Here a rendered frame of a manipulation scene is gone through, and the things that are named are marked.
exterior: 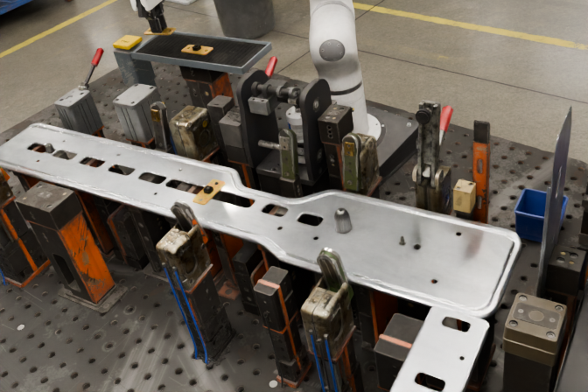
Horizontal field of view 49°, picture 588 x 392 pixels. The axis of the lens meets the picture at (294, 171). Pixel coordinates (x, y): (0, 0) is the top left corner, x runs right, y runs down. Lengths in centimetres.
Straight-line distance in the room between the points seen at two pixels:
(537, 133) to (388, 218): 206
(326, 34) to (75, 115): 74
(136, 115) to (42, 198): 31
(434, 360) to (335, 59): 86
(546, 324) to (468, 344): 13
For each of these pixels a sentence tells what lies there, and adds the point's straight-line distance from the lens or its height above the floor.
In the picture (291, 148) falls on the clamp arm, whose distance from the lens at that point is 142.
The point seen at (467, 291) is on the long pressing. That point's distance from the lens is 117.
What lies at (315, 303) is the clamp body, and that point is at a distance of 111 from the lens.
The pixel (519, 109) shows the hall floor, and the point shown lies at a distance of 347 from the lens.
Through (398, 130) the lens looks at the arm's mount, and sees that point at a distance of 194.
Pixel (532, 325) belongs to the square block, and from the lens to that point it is 105.
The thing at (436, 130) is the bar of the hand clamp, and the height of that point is 117.
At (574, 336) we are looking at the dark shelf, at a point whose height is 103.
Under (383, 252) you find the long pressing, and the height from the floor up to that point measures 100.
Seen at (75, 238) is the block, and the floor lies 92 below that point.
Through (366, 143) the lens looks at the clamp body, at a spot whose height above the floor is 107.
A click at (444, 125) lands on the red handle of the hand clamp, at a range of 133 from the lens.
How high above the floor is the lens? 187
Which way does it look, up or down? 36 degrees down
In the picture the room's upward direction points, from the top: 11 degrees counter-clockwise
